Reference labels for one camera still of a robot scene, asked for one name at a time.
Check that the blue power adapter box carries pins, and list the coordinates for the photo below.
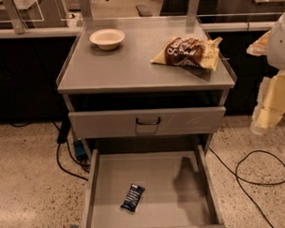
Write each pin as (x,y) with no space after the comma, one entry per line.
(79,150)

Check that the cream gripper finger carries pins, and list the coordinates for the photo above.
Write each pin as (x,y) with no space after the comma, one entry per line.
(271,104)
(260,46)

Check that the yellow brown chip bag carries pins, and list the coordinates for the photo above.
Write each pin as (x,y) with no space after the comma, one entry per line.
(189,52)

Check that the open grey middle drawer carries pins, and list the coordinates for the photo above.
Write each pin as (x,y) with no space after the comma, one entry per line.
(178,191)

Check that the dark blue snack bar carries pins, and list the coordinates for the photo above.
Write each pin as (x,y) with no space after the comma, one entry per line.
(132,198)

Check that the white paper bowl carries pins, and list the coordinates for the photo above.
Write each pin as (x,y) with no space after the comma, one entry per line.
(107,39)

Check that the dark counter with rail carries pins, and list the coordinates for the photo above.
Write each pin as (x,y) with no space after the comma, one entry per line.
(29,67)

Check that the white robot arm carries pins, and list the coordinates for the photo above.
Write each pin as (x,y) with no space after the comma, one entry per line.
(276,45)

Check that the closed grey top drawer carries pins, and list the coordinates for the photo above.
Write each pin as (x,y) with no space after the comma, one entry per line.
(148,122)

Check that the grey metal drawer cabinet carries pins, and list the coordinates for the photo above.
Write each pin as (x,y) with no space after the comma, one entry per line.
(126,79)

